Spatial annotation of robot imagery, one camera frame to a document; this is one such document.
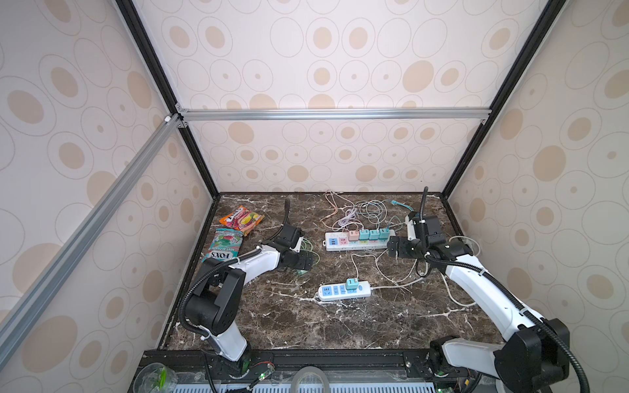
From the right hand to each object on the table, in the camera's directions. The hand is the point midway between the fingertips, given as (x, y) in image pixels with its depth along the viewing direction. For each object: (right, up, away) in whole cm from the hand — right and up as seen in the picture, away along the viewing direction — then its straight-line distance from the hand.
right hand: (401, 243), depth 84 cm
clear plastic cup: (-73, -35, -18) cm, 83 cm away
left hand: (-33, -6, +8) cm, 34 cm away
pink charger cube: (-15, +2, +13) cm, 20 cm away
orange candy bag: (-62, +8, +22) cm, 66 cm away
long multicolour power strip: (-21, -1, +16) cm, 26 cm away
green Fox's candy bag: (-66, -2, +13) cm, 67 cm away
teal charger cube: (-17, -14, -1) cm, 22 cm away
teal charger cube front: (-11, +1, +13) cm, 17 cm away
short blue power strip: (-21, -17, +2) cm, 28 cm away
